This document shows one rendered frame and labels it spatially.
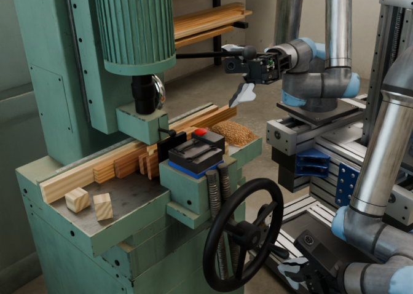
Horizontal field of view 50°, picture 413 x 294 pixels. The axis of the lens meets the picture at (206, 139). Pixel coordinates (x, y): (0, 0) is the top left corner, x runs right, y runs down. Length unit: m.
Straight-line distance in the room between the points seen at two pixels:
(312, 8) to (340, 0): 3.30
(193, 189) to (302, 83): 0.49
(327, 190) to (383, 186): 0.75
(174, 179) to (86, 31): 0.42
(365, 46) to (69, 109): 3.57
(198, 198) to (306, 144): 0.77
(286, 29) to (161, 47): 0.61
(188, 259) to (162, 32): 0.61
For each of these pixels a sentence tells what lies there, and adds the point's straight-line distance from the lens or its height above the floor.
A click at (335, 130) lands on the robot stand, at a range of 1.78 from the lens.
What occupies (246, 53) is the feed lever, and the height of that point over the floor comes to 1.20.
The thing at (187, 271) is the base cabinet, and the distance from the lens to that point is 1.27.
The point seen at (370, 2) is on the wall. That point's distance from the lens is 4.40.
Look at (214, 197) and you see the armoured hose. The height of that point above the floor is 0.91.
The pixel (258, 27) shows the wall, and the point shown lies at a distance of 5.08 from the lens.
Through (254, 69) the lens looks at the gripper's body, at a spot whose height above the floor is 1.13.
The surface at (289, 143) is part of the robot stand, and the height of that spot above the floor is 0.74.
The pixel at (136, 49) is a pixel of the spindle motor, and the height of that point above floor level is 1.22.
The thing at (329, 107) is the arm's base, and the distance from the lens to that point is 1.70.
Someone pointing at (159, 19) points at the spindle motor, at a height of 1.28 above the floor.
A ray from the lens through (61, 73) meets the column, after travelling 1.24.
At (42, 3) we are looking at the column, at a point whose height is 1.30.
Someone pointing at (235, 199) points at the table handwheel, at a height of 0.94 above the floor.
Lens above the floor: 1.50
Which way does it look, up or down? 27 degrees down
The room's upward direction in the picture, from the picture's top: 2 degrees counter-clockwise
